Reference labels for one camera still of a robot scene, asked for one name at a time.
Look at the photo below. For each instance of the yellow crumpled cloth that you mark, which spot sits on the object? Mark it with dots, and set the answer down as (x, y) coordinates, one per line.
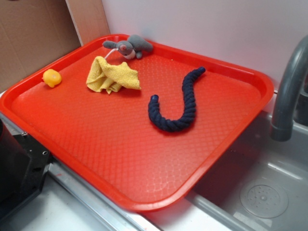
(111, 78)

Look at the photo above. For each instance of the grey plastic sink basin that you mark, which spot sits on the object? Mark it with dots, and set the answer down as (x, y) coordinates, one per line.
(257, 185)

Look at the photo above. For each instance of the grey faucet spout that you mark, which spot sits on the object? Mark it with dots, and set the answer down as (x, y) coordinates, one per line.
(291, 103)

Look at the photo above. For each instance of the red plastic tray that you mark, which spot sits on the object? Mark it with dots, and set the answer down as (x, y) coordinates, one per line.
(108, 138)

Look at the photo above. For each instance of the grey plush mouse toy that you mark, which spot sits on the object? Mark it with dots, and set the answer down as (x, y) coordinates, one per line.
(131, 48)

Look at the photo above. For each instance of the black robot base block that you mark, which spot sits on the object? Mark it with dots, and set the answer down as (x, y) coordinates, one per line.
(24, 163)

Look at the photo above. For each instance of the yellow rubber duck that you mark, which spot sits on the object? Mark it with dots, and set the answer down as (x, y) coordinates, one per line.
(51, 78)

